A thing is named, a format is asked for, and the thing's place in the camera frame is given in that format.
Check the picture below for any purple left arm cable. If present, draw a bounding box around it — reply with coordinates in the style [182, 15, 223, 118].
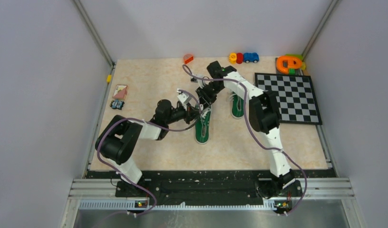
[96, 89, 204, 218]

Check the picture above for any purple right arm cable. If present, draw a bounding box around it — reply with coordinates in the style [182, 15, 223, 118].
[182, 64, 308, 216]

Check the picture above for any blue toy car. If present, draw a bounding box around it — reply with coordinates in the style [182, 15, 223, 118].
[243, 52, 260, 63]

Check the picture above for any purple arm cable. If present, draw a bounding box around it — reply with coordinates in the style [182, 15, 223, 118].
[96, 89, 204, 218]
[182, 64, 308, 216]

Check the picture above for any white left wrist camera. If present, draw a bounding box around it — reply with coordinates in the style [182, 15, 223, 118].
[177, 89, 193, 106]

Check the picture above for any green canvas sneaker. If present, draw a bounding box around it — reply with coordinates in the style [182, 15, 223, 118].
[229, 92, 244, 119]
[195, 107, 212, 144]

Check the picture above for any orange toy brick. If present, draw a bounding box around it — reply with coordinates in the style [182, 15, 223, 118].
[183, 54, 194, 65]

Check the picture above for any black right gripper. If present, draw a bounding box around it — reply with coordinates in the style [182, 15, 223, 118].
[195, 82, 224, 112]

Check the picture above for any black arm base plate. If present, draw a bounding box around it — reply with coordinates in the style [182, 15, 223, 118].
[86, 169, 336, 207]

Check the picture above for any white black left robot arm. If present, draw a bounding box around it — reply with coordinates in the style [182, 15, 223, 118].
[95, 99, 202, 196]

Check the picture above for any red toy block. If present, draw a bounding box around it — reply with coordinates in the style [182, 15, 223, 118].
[236, 53, 243, 64]

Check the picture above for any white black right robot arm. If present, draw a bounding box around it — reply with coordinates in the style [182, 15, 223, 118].
[196, 61, 295, 196]

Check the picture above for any pink tangram puzzle box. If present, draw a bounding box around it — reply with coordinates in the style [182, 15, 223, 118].
[113, 85, 128, 100]

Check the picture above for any black white chessboard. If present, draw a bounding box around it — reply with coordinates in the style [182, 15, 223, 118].
[254, 73, 322, 125]

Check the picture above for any yellow clip on frame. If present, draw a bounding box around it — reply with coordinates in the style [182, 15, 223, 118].
[106, 75, 112, 84]

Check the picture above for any aluminium frame rail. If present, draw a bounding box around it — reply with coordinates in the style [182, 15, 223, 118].
[61, 177, 366, 228]

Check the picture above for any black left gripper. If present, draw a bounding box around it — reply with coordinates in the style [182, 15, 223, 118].
[165, 102, 202, 124]

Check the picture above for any orange green ring toy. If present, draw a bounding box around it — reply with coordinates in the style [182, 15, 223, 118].
[275, 54, 306, 75]

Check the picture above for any yellow toy block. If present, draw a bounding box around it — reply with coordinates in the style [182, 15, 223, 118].
[228, 53, 237, 64]

